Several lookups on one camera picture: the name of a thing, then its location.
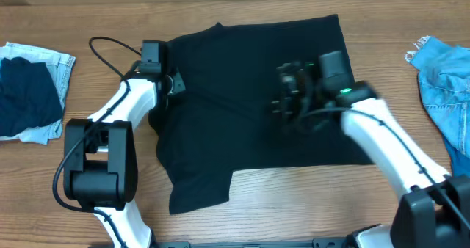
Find blue denim jeans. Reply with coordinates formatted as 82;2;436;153
405;36;469;176

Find black t-shirt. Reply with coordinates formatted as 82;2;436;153
148;15;369;214

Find folded light denim garment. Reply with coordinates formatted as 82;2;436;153
1;42;76;145

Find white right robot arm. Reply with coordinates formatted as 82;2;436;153
272;62;469;247

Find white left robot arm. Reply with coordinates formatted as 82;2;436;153
57;63;186;247

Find folded navy garment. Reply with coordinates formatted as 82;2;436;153
1;57;63;136

